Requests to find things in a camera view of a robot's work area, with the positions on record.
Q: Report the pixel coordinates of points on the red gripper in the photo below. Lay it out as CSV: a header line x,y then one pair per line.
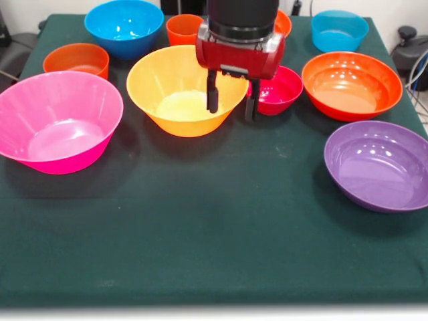
x,y
234,55

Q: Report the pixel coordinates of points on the large yellow-orange bowl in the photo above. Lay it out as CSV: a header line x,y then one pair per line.
x,y
174,110

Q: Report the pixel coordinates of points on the orange cup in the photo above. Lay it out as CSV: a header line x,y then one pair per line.
x,y
182,33

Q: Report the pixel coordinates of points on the wide red-orange bowl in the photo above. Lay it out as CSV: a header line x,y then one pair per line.
x,y
351,87
284,23

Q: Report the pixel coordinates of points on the large pink bowl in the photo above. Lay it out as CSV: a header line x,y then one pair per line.
x,y
60,133

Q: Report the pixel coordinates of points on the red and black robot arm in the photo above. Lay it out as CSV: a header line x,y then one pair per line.
x,y
242,13

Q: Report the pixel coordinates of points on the small magenta bowl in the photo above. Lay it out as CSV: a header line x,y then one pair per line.
x,y
284,93

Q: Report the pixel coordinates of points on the black cylindrical plug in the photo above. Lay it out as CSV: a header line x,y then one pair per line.
x,y
297,7

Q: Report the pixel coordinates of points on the dark green tablecloth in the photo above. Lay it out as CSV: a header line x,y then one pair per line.
x,y
214,217

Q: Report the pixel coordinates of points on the small light blue bowl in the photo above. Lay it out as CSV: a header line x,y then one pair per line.
x,y
337,41

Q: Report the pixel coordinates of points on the large blue bowl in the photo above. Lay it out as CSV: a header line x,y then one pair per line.
x,y
123,23

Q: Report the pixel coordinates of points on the wide purple bowl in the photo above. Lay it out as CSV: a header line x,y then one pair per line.
x,y
374,167

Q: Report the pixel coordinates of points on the small orange bowl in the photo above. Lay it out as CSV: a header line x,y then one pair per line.
x,y
67,57

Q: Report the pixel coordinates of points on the black office chair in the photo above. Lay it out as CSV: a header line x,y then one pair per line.
x,y
411,50

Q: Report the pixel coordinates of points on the grey office chair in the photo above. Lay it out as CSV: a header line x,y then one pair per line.
x,y
20,47

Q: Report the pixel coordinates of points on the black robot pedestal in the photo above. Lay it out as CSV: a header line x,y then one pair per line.
x,y
180,6

